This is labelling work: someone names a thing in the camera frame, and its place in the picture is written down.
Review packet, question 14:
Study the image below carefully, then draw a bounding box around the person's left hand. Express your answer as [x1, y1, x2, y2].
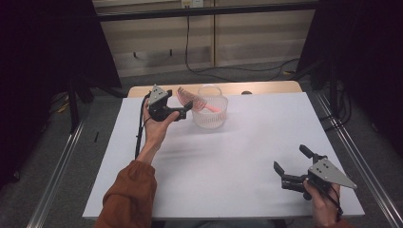
[142, 97, 181, 145]

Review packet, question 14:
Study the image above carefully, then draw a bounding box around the bundle of black floor cables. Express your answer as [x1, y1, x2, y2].
[318, 85, 354, 131]

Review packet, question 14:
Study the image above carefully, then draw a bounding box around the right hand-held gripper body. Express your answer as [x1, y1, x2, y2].
[280, 154, 358, 193]

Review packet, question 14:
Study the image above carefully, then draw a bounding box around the left hand-held gripper cable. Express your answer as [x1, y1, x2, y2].
[134, 93, 152, 160]

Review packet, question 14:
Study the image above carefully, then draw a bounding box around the pink hairbrush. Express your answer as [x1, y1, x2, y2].
[176, 85, 222, 114]

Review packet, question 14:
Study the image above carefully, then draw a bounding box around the black horizontal bar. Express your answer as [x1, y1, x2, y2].
[95, 2, 318, 23]

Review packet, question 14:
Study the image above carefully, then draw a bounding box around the black curtain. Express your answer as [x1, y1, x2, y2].
[297, 0, 403, 157]
[0, 0, 124, 191]

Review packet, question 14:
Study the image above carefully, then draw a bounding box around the long black floor cable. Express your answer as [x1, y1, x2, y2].
[184, 14, 300, 83]

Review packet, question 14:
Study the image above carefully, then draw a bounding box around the white wall socket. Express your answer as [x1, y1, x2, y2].
[181, 0, 204, 10]

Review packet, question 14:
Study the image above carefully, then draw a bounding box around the white table sheet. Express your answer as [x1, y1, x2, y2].
[82, 91, 366, 220]

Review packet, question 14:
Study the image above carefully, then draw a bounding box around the hand-held gripper cable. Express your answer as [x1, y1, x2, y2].
[134, 93, 152, 160]
[313, 181, 344, 221]

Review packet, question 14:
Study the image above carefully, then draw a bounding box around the person's right hand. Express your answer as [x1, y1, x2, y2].
[301, 179, 343, 220]

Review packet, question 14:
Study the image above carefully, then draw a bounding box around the white plastic basket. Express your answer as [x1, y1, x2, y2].
[191, 84, 229, 129]

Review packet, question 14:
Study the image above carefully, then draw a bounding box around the right hand-held gripper cable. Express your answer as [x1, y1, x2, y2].
[313, 181, 344, 221]

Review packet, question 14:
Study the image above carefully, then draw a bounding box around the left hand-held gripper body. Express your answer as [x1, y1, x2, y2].
[147, 84, 188, 123]

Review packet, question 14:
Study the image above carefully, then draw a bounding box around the metal floor rail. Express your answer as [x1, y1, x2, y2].
[26, 118, 86, 228]
[316, 92, 403, 228]

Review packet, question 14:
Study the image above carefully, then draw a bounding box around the black stand leg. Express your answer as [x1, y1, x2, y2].
[67, 75, 81, 133]
[328, 62, 339, 119]

